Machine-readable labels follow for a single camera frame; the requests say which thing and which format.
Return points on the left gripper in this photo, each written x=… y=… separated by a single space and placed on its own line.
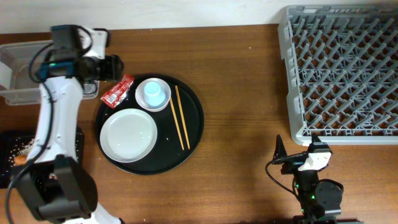
x=111 y=68

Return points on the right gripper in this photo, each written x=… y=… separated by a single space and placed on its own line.
x=292 y=165

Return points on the red snack wrapper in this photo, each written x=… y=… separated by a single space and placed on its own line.
x=113 y=97

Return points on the pink white bowl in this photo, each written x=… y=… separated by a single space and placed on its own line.
x=140 y=95

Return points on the light blue cup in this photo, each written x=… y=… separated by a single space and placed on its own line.
x=153 y=94

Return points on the grey plate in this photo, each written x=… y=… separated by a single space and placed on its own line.
x=128 y=135

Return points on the wooden chopstick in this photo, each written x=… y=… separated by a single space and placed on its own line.
x=182 y=116
x=176 y=123

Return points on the rice and food scraps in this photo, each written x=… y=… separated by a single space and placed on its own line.
x=23 y=149

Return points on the orange carrot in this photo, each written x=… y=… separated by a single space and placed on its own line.
x=20 y=160

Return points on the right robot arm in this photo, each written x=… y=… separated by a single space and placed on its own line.
x=320 y=199

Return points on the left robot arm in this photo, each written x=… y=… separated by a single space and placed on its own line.
x=52 y=183

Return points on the grey dishwasher rack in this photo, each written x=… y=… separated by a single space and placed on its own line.
x=341 y=63

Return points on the clear plastic bin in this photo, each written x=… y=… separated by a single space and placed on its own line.
x=23 y=91

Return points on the white label on bin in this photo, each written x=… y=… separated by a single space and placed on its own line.
x=5 y=76

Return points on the black rectangular bin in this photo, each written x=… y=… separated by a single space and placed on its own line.
x=10 y=140

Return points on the round black tray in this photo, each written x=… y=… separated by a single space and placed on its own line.
x=167 y=153

